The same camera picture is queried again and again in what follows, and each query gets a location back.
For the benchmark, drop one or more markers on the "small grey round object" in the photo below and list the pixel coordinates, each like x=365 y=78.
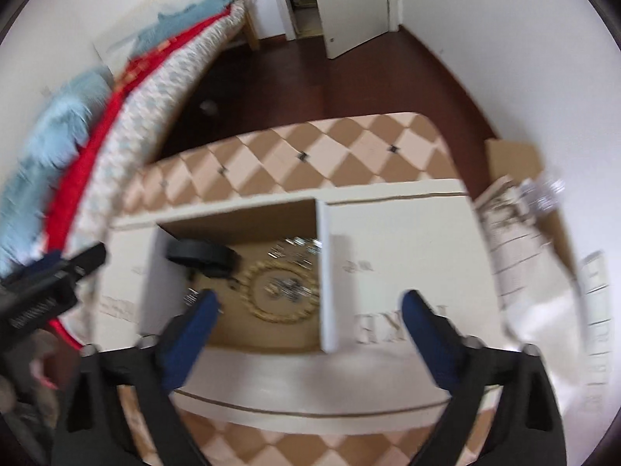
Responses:
x=209 y=107

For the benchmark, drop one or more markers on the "diamond-patterned printed tablecloth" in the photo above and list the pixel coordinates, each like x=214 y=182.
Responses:
x=388 y=233

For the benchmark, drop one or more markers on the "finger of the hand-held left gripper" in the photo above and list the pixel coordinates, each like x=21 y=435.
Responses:
x=90 y=257
x=48 y=262

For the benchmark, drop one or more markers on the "flat cardboard sheet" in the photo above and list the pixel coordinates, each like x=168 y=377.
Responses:
x=514 y=160

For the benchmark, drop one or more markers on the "white door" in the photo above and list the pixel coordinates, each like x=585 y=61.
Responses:
x=349 y=5

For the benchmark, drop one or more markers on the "clear bubble wrap bag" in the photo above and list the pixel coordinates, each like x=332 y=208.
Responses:
x=546 y=191

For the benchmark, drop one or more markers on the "cardboard box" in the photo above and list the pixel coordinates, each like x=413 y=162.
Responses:
x=242 y=327

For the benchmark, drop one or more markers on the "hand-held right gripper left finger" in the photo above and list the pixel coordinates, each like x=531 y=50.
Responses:
x=189 y=337

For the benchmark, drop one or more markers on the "white door frame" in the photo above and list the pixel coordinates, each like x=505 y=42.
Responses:
x=281 y=0

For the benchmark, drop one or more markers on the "white power strip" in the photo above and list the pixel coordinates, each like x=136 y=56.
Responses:
x=596 y=301

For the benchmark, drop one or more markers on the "pale checkered quilt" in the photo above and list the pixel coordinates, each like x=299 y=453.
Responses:
x=145 y=107

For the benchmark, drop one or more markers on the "folded white grid cloth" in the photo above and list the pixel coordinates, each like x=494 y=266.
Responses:
x=514 y=252

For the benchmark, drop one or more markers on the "bed with red blanket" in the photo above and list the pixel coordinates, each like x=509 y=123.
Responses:
x=58 y=126

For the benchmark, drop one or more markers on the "red blanket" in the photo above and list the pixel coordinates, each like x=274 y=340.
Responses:
x=73 y=184

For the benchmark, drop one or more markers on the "black smart band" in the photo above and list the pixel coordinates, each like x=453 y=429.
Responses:
x=203 y=255

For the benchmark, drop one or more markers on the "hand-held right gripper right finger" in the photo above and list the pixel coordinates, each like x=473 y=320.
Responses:
x=434 y=340

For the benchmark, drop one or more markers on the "white bed with wooden legs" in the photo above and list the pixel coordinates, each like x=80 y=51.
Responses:
x=170 y=5

